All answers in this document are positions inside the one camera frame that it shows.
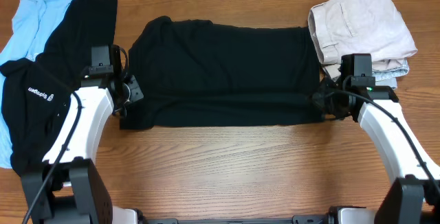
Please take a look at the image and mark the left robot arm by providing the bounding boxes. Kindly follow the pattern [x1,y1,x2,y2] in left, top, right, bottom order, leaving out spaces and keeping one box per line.
[21,45,144,224]

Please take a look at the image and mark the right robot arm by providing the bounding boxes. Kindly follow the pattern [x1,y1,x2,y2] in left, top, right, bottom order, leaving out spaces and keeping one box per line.
[311,76,439,223]

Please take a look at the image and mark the folded light blue jeans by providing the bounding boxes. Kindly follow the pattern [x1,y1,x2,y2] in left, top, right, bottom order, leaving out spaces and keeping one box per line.
[324,58,410,90]

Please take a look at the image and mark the folded beige shorts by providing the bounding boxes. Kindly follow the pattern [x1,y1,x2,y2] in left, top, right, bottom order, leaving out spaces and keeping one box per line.
[308,0,418,66]

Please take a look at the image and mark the black t-shirt with logo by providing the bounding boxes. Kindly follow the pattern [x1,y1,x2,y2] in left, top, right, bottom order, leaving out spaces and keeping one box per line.
[1,0,118,175]

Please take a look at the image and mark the light blue t-shirt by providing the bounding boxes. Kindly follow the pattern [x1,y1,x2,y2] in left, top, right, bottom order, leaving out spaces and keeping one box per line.
[0,0,82,170]

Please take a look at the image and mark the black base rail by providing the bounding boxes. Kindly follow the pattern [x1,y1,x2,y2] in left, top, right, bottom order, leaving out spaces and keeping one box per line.
[139,214,328,224]

